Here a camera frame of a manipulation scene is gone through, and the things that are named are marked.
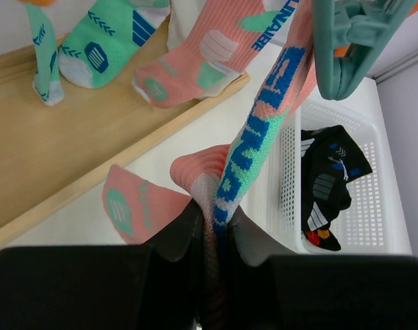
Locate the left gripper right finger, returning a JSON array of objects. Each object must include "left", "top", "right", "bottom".
[{"left": 228, "top": 212, "right": 418, "bottom": 329}]

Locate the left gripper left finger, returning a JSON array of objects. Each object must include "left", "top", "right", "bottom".
[{"left": 0, "top": 201, "right": 204, "bottom": 329}]

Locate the pink sock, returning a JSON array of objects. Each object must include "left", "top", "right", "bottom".
[
  {"left": 133, "top": 1, "right": 298, "bottom": 109},
  {"left": 102, "top": 1, "right": 316, "bottom": 329}
]

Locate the black patterned sock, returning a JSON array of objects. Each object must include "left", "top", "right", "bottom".
[
  {"left": 301, "top": 125, "right": 373, "bottom": 194},
  {"left": 301, "top": 173, "right": 351, "bottom": 232}
]

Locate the mint green sock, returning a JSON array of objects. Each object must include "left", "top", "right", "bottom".
[
  {"left": 25, "top": 3, "right": 65, "bottom": 106},
  {"left": 58, "top": 0, "right": 171, "bottom": 89}
]

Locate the white round clip hanger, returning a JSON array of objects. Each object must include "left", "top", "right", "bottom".
[{"left": 311, "top": 0, "right": 417, "bottom": 100}]

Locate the argyle orange black sock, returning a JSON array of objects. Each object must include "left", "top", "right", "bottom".
[{"left": 304, "top": 229, "right": 342, "bottom": 252}]

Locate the white plastic basket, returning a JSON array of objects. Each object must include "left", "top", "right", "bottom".
[{"left": 250, "top": 99, "right": 413, "bottom": 257}]

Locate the wooden hanger stand frame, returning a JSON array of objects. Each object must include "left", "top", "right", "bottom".
[{"left": 0, "top": 23, "right": 250, "bottom": 249}]

